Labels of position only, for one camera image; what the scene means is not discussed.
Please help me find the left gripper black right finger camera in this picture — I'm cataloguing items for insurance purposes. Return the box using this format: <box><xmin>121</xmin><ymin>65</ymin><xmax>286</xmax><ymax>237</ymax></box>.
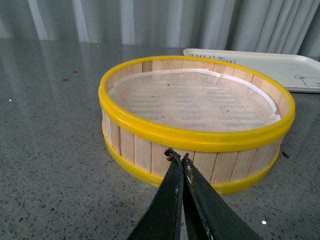
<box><xmin>182</xmin><ymin>153</ymin><xmax>261</xmax><ymax>240</ymax></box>

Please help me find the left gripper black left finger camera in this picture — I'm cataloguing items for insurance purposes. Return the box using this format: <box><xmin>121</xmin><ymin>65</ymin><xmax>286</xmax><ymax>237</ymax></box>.
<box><xmin>128</xmin><ymin>148</ymin><xmax>184</xmax><ymax>240</ymax></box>

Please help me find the cream bear print tray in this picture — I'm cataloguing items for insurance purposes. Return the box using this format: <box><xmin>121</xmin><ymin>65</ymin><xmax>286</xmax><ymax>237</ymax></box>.
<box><xmin>183</xmin><ymin>48</ymin><xmax>320</xmax><ymax>94</ymax></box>

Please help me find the yellow rimmed bamboo steamer basket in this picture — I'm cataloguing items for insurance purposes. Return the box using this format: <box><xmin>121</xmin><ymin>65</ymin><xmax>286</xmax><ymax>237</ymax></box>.
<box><xmin>98</xmin><ymin>55</ymin><xmax>296</xmax><ymax>194</ymax></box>

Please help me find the white mesh steamer liner cloth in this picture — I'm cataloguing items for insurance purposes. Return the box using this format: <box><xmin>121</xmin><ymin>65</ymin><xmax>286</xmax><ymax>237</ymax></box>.
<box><xmin>107</xmin><ymin>69</ymin><xmax>281</xmax><ymax>132</ymax></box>

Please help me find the grey pleated curtain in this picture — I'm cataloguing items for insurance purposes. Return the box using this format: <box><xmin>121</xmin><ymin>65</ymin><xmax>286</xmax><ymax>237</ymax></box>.
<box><xmin>0</xmin><ymin>0</ymin><xmax>320</xmax><ymax>57</ymax></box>

